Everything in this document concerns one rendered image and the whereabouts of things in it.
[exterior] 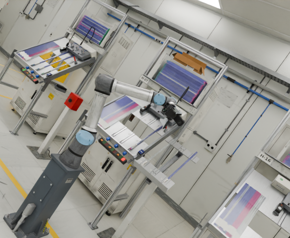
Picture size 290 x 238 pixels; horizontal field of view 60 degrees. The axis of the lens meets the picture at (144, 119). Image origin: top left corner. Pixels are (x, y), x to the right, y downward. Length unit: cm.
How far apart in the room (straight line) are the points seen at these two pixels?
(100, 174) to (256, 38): 308
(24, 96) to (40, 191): 207
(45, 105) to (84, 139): 176
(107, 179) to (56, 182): 99
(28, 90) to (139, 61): 208
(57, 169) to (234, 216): 130
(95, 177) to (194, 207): 182
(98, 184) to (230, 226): 136
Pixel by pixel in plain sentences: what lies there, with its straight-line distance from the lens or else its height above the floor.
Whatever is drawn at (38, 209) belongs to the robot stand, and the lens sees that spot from 187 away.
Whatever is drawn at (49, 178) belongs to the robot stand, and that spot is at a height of 42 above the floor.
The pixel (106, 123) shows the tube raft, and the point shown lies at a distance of 241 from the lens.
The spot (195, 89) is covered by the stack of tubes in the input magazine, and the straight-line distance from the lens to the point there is 257.
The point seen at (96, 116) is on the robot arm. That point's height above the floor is 89.
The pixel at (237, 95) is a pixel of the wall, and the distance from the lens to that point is 406.
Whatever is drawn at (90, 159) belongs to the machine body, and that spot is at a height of 31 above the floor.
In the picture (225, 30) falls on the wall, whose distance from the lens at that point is 450.
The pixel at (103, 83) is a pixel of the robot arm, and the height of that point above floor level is 113.
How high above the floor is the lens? 123
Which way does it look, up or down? 5 degrees down
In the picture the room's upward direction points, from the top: 34 degrees clockwise
